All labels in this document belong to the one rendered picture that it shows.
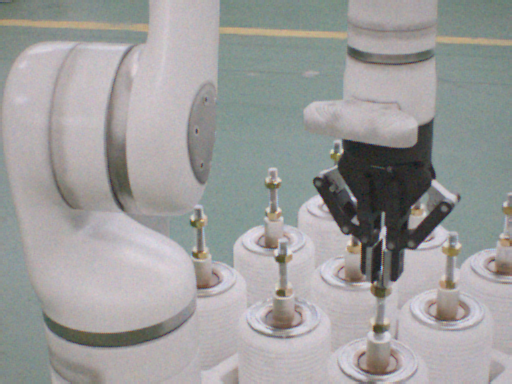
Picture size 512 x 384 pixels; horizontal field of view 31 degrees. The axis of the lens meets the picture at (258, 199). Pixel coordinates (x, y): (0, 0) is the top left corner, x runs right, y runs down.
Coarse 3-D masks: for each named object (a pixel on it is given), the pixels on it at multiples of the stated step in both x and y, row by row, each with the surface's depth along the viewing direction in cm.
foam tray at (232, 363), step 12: (456, 276) 116; (396, 324) 108; (396, 336) 109; (228, 360) 101; (492, 360) 100; (504, 360) 99; (204, 372) 99; (216, 372) 99; (228, 372) 99; (492, 372) 101; (504, 372) 97
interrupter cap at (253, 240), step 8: (248, 232) 111; (256, 232) 111; (288, 232) 111; (296, 232) 111; (248, 240) 110; (256, 240) 110; (288, 240) 110; (296, 240) 109; (304, 240) 109; (248, 248) 108; (256, 248) 108; (264, 248) 108; (272, 248) 108; (288, 248) 108; (296, 248) 107; (272, 256) 107
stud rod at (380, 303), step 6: (378, 276) 83; (378, 282) 84; (378, 300) 84; (384, 300) 84; (378, 306) 85; (384, 306) 85; (378, 312) 85; (384, 312) 85; (378, 318) 85; (384, 318) 85; (378, 336) 86
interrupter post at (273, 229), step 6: (264, 222) 109; (270, 222) 108; (276, 222) 108; (282, 222) 108; (264, 228) 109; (270, 228) 108; (276, 228) 108; (282, 228) 109; (264, 234) 109; (270, 234) 108; (276, 234) 108; (282, 234) 109; (264, 240) 110; (270, 240) 109; (276, 240) 109
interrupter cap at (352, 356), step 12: (348, 348) 89; (360, 348) 89; (396, 348) 89; (408, 348) 89; (348, 360) 87; (360, 360) 88; (396, 360) 88; (408, 360) 87; (348, 372) 86; (360, 372) 86; (372, 372) 86; (384, 372) 86; (396, 372) 86; (408, 372) 86
